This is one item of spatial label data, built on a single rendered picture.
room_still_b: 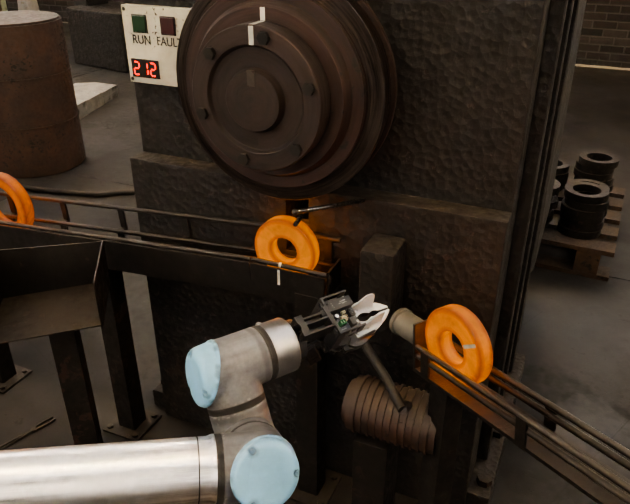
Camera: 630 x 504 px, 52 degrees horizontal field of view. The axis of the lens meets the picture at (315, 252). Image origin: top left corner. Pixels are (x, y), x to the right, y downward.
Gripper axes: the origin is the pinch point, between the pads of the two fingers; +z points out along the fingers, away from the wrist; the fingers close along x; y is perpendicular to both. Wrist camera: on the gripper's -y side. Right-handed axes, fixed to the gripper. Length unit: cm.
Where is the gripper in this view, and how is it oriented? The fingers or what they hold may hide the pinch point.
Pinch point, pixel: (380, 312)
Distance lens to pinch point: 117.4
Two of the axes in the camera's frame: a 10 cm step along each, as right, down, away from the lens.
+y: 2.9, -5.7, -7.7
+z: 8.3, -2.5, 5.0
